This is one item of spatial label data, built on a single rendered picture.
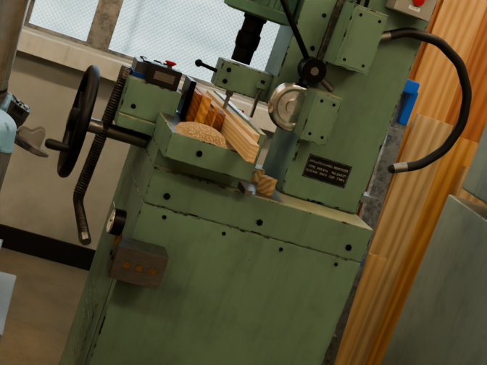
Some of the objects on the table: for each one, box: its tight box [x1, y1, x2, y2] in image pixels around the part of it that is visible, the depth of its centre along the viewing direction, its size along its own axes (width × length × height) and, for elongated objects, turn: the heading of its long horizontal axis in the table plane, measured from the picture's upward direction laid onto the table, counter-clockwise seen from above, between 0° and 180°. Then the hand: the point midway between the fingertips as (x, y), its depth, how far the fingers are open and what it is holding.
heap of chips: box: [172, 122, 229, 148], centre depth 208 cm, size 8×12×3 cm
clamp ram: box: [177, 75, 197, 116], centre depth 229 cm, size 9×8×9 cm
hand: (41, 155), depth 217 cm, fingers closed
